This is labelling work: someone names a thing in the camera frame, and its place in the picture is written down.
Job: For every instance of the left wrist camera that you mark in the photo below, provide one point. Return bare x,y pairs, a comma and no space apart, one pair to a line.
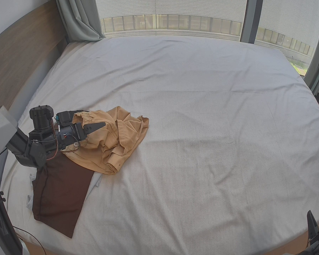
65,118

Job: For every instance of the tan shorts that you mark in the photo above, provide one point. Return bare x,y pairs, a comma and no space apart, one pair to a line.
122,137

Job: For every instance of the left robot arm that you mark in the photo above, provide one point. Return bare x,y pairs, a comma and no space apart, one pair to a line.
32,153

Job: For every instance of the brown shorts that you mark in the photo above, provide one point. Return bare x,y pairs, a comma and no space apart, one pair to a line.
61,192

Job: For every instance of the bed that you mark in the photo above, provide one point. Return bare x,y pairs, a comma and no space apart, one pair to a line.
188,102

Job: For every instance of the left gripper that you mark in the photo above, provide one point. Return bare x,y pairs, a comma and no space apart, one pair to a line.
73,133

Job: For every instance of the grey-green curtain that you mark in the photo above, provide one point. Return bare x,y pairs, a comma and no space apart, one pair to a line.
77,14

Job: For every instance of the window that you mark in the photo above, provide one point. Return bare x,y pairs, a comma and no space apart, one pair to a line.
251,9

